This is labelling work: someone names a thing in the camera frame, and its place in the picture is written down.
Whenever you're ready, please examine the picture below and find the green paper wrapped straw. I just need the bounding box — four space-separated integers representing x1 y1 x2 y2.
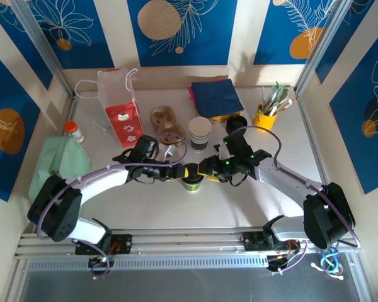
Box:
264 81 281 111
272 87 289 108

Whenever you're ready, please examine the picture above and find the mustard brown napkin stack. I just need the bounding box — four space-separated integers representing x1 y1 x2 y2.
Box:
187 74 245 123

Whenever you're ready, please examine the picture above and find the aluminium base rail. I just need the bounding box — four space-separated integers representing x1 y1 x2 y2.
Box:
14 225 362 261

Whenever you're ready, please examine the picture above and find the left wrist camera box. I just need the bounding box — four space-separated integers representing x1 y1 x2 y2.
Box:
159 144 178 159

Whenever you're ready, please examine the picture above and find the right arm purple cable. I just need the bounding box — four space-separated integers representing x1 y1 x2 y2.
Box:
236 125 362 274

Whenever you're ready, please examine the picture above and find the black cup lid stack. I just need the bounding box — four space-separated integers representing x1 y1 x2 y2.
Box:
226 115 248 135

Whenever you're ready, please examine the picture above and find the grey metal sheet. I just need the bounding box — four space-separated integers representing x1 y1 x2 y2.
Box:
17 269 365 302

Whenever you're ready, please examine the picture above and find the blue cable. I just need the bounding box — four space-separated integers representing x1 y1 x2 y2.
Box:
312 245 344 281

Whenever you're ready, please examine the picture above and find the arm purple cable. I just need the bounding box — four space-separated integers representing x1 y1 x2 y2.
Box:
236 125 362 274
36 131 188 279

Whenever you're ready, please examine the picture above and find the yellow stirrer holder cup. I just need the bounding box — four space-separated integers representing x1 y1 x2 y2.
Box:
253 108 278 132

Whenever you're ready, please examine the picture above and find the red white paper gift bag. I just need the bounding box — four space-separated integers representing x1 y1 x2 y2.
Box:
74 67 144 148

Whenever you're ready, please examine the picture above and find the wooden stirrer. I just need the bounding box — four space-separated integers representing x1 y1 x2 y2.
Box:
270 98 295 116

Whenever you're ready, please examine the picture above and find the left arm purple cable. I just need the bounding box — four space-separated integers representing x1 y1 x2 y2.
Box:
36 131 188 279

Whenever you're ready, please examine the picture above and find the orange capped bottle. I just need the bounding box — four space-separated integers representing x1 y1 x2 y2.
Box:
64 121 85 144

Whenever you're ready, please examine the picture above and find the grey slotted cable duct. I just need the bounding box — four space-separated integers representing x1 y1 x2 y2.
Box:
27 255 269 272

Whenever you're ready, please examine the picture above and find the green banded paper cup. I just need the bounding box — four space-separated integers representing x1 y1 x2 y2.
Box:
182 176 206 193

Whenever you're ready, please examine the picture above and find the paper cup stack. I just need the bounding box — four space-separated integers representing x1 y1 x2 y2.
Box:
188 117 213 154

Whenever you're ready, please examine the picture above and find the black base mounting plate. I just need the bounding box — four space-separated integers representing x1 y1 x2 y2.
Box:
241 232 303 252
74 234 133 255

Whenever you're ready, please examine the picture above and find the aluminium frame post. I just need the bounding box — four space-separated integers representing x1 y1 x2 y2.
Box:
294 0 350 97
9 0 76 98

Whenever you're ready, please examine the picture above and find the clear plastic piece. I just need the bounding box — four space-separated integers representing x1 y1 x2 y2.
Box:
93 113 112 131

